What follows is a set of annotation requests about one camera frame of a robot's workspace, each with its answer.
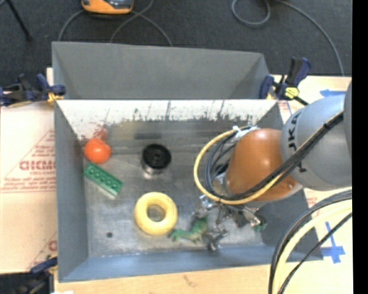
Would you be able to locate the grey metal bin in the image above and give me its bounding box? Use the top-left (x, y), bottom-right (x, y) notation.
top-left (51, 40), bottom-right (323, 283)

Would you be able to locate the black round cup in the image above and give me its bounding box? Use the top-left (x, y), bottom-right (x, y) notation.
top-left (140, 143), bottom-right (172, 179)

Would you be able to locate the orange toy fruit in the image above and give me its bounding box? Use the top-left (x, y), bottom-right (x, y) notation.
top-left (83, 137), bottom-right (112, 165)

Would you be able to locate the green studded flat block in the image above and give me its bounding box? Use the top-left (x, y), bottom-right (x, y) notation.
top-left (83, 162), bottom-right (124, 199)

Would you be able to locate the yellow ring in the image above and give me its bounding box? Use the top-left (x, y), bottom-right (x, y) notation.
top-left (133, 191), bottom-right (178, 236)

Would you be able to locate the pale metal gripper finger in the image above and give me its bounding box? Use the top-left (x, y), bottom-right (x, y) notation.
top-left (195, 194), bottom-right (218, 221)
top-left (206, 221), bottom-right (230, 252)

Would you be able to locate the green toy dinosaur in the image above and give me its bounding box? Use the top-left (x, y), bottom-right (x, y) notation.
top-left (168, 210), bottom-right (211, 244)

